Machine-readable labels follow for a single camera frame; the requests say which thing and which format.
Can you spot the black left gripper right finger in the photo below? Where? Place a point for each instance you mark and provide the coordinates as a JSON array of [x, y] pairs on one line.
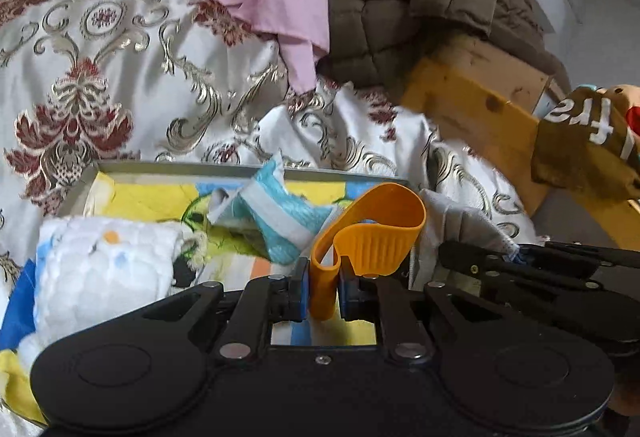
[[410, 327]]

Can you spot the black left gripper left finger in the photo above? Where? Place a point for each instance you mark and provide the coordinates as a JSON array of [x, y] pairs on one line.
[[234, 326]]

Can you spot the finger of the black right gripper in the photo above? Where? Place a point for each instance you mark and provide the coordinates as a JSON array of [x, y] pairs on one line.
[[495, 266], [607, 256]]

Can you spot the grey glove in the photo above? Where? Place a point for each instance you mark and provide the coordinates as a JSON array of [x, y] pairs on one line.
[[446, 221]]

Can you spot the white blue patterned cloth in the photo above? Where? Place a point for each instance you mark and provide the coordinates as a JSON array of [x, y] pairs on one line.
[[279, 224]]

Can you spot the orange silicone cup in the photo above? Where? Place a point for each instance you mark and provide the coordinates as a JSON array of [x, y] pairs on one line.
[[376, 233]]

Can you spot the white baby hat blue print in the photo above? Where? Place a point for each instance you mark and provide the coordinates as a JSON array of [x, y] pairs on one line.
[[92, 269]]

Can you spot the striped colourful towel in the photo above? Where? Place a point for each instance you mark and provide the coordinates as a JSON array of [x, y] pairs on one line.
[[232, 261]]

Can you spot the metal tray with frog painting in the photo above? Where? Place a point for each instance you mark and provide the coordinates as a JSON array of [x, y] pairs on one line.
[[151, 202]]

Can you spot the colourful clothes pile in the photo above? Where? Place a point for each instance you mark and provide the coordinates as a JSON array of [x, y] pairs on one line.
[[589, 143]]

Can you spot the floral satin bedspread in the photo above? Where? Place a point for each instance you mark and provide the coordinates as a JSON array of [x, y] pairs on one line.
[[181, 81]]

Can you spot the wooden bed frame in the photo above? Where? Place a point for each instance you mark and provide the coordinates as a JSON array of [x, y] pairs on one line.
[[481, 95]]

